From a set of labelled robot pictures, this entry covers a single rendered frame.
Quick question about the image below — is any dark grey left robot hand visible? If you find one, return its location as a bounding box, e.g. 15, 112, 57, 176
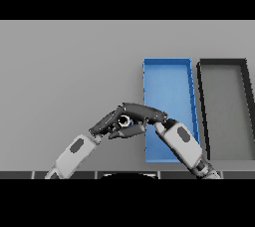
88, 105, 132, 138

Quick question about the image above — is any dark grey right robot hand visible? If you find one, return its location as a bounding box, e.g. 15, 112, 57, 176
108, 102, 180, 140

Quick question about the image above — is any blue pipe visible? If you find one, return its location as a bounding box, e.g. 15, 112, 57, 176
118, 114, 134, 129

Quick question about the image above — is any blue bin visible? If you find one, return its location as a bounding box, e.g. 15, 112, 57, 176
141, 57, 201, 163

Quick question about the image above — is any dark grey bin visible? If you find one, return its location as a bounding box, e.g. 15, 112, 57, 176
195, 58, 255, 161

